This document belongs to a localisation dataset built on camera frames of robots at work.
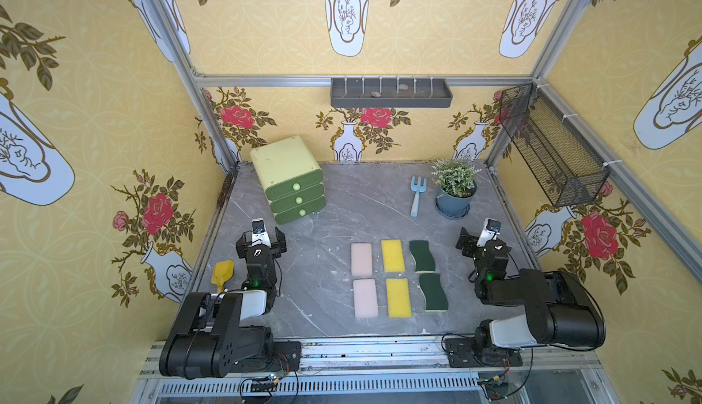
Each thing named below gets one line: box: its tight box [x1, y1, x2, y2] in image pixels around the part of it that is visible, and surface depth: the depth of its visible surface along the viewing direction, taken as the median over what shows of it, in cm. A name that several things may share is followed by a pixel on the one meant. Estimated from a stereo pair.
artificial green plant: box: [431, 156, 482, 199], surface depth 95 cm
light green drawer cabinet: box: [250, 136, 327, 220], surface depth 94 cm
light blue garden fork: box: [410, 175, 428, 218], surface depth 112 cm
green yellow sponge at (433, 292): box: [418, 273, 449, 312], surface depth 86 cm
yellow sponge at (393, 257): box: [381, 238, 405, 273], surface depth 95 cm
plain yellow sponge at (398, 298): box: [385, 277, 413, 319], surface depth 85 cm
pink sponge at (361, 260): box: [351, 243, 373, 277], surface depth 92 cm
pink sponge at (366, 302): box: [352, 278, 379, 319], surface depth 84 cm
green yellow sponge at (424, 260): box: [409, 239, 437, 274], surface depth 94 cm
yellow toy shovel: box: [210, 259, 235, 294], surface depth 90 cm
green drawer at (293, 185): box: [265, 168, 324, 201], surface depth 90 cm
